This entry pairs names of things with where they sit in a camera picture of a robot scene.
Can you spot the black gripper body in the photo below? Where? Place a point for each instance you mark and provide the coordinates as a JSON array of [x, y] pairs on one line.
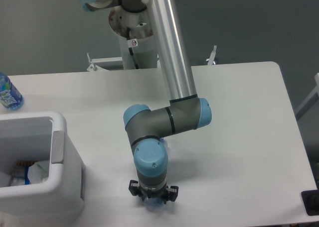
[[152, 192]]

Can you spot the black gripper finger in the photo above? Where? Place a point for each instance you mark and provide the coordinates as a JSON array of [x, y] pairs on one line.
[[170, 194], [134, 188]]

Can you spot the clear plastic bottle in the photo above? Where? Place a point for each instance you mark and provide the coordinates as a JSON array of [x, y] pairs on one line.
[[155, 204]]

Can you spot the white plastic wrapper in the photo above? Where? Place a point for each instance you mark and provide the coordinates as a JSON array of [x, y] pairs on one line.
[[38, 173]]

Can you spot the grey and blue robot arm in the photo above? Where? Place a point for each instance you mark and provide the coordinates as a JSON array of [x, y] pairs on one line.
[[186, 111]]

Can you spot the white plastic trash can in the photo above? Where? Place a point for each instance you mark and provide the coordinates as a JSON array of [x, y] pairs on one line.
[[40, 136]]

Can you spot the blue yellow snack packet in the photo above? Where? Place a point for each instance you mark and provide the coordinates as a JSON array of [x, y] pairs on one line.
[[20, 174]]

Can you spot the black clamp at table edge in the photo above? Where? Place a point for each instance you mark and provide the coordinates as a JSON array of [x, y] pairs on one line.
[[311, 202]]

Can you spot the blue labelled drink bottle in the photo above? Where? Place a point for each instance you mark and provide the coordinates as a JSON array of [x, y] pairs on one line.
[[10, 97]]

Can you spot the white metal base frame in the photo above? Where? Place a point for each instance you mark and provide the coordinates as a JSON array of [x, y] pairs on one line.
[[116, 63]]

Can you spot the white metal frame at right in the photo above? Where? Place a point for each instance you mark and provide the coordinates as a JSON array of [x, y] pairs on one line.
[[309, 100]]

